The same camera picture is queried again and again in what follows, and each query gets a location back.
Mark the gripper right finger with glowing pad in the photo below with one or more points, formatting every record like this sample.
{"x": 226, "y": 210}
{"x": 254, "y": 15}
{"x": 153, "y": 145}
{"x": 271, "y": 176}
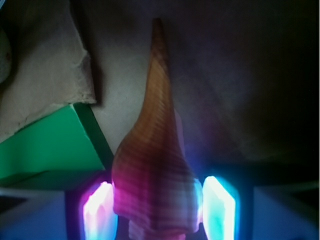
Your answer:
{"x": 227, "y": 209}

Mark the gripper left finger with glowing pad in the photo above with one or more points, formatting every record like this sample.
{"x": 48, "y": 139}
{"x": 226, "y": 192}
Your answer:
{"x": 89, "y": 207}

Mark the tan spiral sea shell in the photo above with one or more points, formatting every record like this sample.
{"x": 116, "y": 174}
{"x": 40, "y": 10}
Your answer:
{"x": 153, "y": 185}

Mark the green rectangular block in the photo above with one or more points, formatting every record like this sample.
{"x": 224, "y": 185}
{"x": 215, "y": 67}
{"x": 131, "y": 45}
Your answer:
{"x": 70, "y": 139}

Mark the brown paper bag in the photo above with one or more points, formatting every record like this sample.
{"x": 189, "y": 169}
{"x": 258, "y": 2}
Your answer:
{"x": 244, "y": 73}

